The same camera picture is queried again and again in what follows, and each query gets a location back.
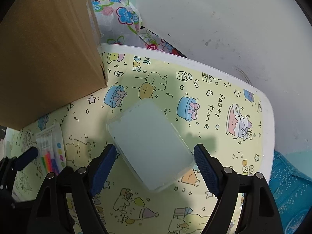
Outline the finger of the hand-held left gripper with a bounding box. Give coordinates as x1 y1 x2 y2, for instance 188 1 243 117
0 147 39 193

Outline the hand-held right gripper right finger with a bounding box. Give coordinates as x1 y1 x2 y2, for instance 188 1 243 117
194 144 284 234

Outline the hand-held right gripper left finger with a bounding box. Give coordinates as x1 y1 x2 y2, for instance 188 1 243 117
29 144 117 234

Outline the translucent plastic box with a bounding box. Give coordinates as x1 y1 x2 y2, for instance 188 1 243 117
107 99 195 192

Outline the brown cardboard box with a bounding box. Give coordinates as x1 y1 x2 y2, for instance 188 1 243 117
0 0 109 131

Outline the pack of coloured markers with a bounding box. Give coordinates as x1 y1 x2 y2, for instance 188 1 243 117
36 124 67 176

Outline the blue dotted cloth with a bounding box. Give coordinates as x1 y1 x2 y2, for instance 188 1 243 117
268 150 312 234

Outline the floral printed cloth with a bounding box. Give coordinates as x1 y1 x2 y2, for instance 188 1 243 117
90 0 188 59

